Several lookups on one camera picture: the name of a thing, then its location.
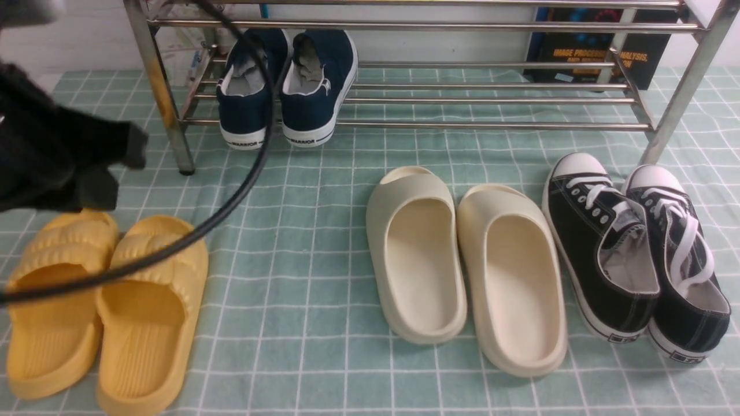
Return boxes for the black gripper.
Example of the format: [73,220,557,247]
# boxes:
[2,63,149,211]

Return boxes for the navy slip-on shoe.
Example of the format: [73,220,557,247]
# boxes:
[279,29,359,147]
[215,28,291,150]

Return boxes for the stainless steel shoe rack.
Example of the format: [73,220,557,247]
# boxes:
[123,1,738,176]

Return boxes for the right yellow slide sandal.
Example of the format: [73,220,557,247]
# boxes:
[95,239,209,415]

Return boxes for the yellow slide sandal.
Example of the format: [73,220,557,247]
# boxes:
[95,239,209,415]
[7,210,119,400]

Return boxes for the left yellow slide sandal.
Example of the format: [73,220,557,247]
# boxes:
[7,210,119,400]

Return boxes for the left cream clog slipper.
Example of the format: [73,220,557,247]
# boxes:
[365,166,468,345]

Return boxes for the cream clog slipper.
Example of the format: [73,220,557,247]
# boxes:
[457,184,567,377]
[365,166,468,345]

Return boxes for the right cream clog slipper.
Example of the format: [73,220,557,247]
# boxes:
[457,184,567,377]

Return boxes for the black image processing book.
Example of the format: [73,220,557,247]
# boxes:
[523,8,671,90]

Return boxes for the left black canvas sneaker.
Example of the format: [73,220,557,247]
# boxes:
[542,153,660,343]

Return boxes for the black canvas sneaker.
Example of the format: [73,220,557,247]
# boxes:
[542,153,660,343]
[622,164,731,364]

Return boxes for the right black canvas sneaker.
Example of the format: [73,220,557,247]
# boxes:
[622,164,731,364]

